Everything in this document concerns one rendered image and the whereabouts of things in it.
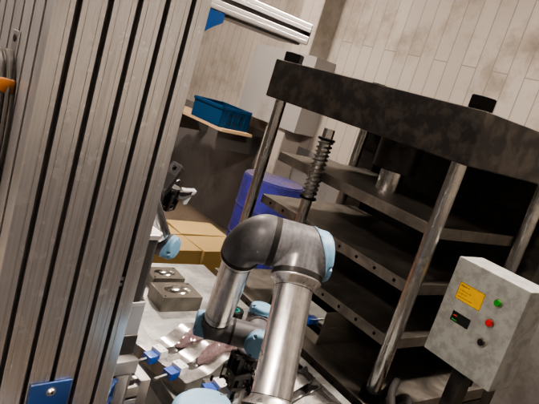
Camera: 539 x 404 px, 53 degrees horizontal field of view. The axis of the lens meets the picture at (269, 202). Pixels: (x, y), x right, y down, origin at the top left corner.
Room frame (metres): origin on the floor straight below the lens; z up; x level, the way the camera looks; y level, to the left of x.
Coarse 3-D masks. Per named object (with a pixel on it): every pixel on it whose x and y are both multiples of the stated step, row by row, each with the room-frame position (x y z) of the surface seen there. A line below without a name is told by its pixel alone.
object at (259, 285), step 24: (264, 288) 2.86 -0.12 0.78; (312, 360) 2.23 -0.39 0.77; (336, 360) 2.27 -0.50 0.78; (360, 360) 2.34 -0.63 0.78; (408, 360) 2.50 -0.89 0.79; (432, 360) 2.59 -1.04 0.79; (336, 384) 2.09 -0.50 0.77; (360, 384) 2.12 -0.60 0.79; (384, 384) 2.18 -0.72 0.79; (408, 384) 2.25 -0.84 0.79; (432, 384) 2.33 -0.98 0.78
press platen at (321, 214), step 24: (288, 216) 2.73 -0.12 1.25; (312, 216) 2.73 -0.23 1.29; (336, 216) 2.91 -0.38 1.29; (360, 216) 3.11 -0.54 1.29; (336, 240) 2.44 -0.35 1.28; (360, 240) 2.53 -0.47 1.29; (384, 240) 2.69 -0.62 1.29; (408, 240) 2.86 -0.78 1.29; (360, 264) 2.30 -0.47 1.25; (384, 264) 2.25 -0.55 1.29; (408, 264) 2.37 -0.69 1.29; (432, 264) 2.51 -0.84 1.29; (456, 264) 2.67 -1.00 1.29; (432, 288) 2.17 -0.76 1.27
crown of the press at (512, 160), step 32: (288, 64) 2.85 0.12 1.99; (288, 96) 2.79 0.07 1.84; (320, 96) 2.61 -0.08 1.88; (352, 96) 2.45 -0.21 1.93; (384, 96) 2.31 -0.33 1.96; (416, 96) 2.18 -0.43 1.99; (480, 96) 1.99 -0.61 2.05; (384, 128) 2.26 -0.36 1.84; (416, 128) 2.14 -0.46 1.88; (448, 128) 2.03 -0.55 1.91; (480, 128) 1.94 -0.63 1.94; (512, 128) 2.05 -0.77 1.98; (384, 160) 2.62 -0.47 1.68; (416, 160) 2.62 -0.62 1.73; (480, 160) 1.98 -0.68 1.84; (512, 160) 2.11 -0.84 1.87
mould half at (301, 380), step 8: (304, 376) 1.77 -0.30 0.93; (296, 384) 1.71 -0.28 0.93; (304, 384) 1.71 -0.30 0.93; (312, 384) 1.86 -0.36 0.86; (320, 384) 1.88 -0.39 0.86; (312, 392) 1.68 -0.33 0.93; (320, 392) 1.69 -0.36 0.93; (328, 392) 1.84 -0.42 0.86; (304, 400) 1.64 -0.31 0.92; (312, 400) 1.64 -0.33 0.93; (320, 400) 1.65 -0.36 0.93; (328, 400) 1.66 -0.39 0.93; (336, 400) 1.80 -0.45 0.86
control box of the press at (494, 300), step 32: (448, 288) 2.02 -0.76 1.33; (480, 288) 1.93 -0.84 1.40; (512, 288) 1.85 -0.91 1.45; (448, 320) 1.98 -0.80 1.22; (480, 320) 1.89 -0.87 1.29; (512, 320) 1.81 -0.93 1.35; (448, 352) 1.94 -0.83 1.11; (480, 352) 1.86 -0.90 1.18; (512, 352) 1.83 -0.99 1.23; (448, 384) 1.96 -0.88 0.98; (480, 384) 1.82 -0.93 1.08
